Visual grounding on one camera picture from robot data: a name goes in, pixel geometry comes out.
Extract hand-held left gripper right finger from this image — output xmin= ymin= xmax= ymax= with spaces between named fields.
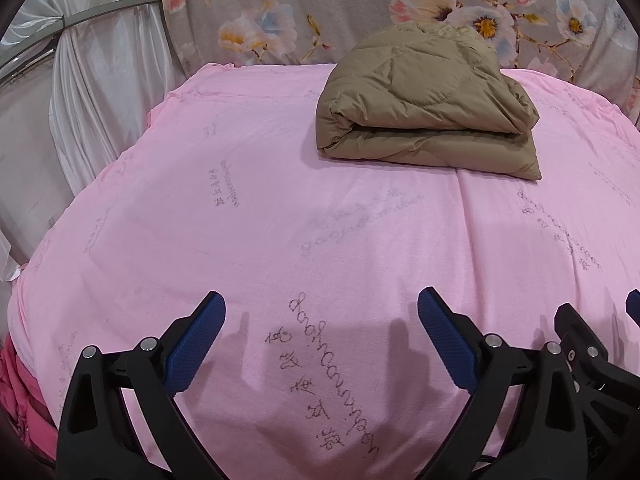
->
xmin=417 ymin=287 xmax=590 ymax=480

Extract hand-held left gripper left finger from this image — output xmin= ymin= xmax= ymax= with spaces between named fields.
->
xmin=56 ymin=291 xmax=226 ymax=480

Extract olive quilted jacket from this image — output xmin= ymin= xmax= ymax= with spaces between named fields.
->
xmin=315 ymin=22 xmax=543 ymax=181

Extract pink bed sheet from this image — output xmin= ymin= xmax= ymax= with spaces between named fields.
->
xmin=7 ymin=62 xmax=640 ymax=480

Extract magenta cloth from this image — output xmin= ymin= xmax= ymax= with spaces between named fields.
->
xmin=0 ymin=337 xmax=58 ymax=463

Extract white satin curtain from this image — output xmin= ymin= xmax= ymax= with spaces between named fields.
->
xmin=0 ymin=0 xmax=191 ymax=266

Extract grey floral cloth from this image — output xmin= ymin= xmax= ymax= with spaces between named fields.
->
xmin=157 ymin=0 xmax=640 ymax=126

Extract curved grey metal rail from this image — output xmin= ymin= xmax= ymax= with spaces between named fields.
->
xmin=0 ymin=0 xmax=161 ymax=71

